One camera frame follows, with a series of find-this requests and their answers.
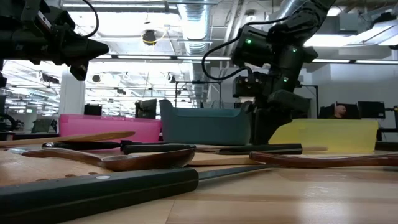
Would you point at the person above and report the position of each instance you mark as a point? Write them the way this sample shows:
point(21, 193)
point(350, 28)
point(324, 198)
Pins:
point(340, 110)

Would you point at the black tilted monitor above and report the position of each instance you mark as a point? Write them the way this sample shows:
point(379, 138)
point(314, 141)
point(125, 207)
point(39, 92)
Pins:
point(146, 109)

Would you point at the black knife with steel pommel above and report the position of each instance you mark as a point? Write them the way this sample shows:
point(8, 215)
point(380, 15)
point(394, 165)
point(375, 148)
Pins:
point(81, 145)

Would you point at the black metal frame stand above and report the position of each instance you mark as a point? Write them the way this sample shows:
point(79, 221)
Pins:
point(199, 82)
point(311, 86)

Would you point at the black desk monitor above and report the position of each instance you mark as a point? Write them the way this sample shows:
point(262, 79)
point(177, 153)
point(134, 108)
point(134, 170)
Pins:
point(354, 110)
point(325, 112)
point(371, 109)

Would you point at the bamboo fork spatula with label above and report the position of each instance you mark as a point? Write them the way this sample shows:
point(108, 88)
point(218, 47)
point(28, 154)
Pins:
point(31, 169)

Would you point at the white ceiling dome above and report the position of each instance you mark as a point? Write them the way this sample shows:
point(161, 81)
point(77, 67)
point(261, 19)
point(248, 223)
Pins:
point(250, 17)

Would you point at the white building column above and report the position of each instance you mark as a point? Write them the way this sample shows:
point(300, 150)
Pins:
point(72, 93)

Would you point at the small black monitor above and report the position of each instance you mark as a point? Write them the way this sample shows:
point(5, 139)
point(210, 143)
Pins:
point(92, 110)

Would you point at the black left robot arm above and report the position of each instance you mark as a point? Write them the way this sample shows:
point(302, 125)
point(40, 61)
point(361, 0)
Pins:
point(7, 40)

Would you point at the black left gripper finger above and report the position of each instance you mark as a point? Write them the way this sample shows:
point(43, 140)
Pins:
point(74, 39)
point(81, 59)

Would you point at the long ceiling light strip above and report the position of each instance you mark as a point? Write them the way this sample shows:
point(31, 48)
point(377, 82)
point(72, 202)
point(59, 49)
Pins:
point(149, 57)

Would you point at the yellow translucent plastic bin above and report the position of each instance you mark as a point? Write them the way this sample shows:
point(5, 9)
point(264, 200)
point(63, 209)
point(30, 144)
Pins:
point(335, 135)

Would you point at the large silver ceiling duct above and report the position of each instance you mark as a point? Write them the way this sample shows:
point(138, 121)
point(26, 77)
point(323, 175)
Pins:
point(194, 21)

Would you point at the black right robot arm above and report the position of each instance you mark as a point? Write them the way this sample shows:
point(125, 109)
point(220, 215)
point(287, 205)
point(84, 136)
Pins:
point(289, 59)

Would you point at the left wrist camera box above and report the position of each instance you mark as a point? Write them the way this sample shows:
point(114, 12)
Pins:
point(46, 15)

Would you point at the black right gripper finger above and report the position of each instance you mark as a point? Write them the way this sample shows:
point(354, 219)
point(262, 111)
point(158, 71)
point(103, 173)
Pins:
point(253, 124)
point(289, 105)

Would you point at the pink translucent plastic bin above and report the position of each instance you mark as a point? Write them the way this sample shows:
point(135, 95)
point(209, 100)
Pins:
point(109, 127)

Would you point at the slanted silver ceiling duct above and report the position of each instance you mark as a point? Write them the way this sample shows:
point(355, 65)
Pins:
point(286, 7)

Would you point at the teal plastic bin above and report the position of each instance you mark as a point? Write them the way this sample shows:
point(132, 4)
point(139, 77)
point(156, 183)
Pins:
point(202, 127)

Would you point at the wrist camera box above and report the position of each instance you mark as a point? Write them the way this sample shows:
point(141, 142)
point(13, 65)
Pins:
point(245, 87)
point(46, 15)

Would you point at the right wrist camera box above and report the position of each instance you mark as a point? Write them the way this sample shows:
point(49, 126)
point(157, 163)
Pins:
point(245, 87)

